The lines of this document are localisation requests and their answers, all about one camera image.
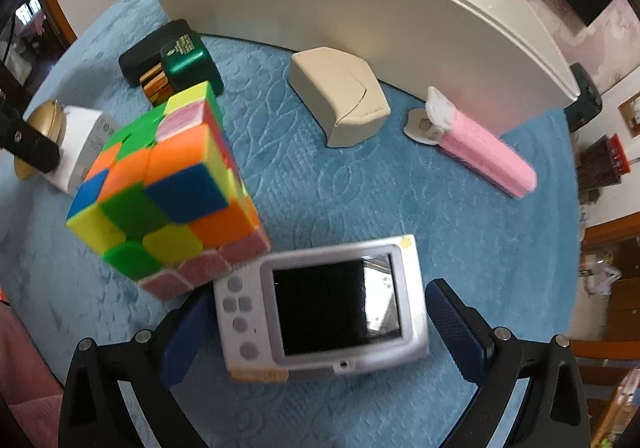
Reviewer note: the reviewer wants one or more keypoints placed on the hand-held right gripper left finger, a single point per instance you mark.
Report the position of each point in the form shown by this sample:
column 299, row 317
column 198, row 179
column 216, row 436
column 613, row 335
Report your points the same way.
column 182, row 348

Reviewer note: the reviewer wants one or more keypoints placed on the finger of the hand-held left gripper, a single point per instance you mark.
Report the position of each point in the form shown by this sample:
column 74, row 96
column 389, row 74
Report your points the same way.
column 30, row 148

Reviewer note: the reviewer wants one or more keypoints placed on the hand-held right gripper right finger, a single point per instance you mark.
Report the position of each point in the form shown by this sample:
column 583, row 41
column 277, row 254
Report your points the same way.
column 452, row 328

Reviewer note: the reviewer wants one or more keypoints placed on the gold round compact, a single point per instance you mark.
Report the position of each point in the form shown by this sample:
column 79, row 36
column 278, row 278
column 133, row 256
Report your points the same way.
column 45, row 120

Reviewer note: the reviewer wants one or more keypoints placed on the white jar gold lid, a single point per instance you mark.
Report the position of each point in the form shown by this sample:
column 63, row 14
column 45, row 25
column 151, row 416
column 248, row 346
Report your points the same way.
column 82, row 138

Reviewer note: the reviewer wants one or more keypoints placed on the silver digital camera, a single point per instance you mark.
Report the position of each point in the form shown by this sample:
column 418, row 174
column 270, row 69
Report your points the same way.
column 330, row 308

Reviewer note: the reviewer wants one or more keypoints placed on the colourful puzzle cube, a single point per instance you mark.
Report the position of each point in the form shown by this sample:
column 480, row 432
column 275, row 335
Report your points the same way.
column 165, row 193

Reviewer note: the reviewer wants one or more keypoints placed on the small black case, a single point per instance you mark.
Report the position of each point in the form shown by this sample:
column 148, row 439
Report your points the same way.
column 142, row 55

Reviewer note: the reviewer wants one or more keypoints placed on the pink dispenser with white head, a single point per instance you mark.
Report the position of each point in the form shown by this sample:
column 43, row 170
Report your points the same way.
column 485, row 153

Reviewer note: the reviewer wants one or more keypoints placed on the green battery box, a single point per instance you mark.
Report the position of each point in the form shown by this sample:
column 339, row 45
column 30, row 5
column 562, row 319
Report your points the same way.
column 192, row 65

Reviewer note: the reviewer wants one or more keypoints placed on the beige box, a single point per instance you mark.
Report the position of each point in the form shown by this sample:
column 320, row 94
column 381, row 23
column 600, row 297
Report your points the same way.
column 335, row 88

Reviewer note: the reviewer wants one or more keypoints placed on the window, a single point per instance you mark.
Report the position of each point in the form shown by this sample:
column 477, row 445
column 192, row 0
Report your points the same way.
column 29, row 10

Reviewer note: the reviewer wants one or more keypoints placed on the person's pink clothing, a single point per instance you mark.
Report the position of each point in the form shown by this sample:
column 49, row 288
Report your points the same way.
column 25, row 378

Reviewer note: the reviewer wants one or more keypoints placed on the blue plush table mat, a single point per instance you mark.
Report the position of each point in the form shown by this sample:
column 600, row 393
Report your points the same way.
column 350, row 188

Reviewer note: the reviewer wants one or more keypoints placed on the woven basket with red lid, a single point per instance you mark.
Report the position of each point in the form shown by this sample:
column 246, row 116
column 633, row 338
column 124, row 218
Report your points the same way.
column 600, row 163

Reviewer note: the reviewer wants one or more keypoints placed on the dark green air fryer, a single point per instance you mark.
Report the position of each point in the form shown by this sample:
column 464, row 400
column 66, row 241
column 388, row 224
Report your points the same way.
column 585, row 93

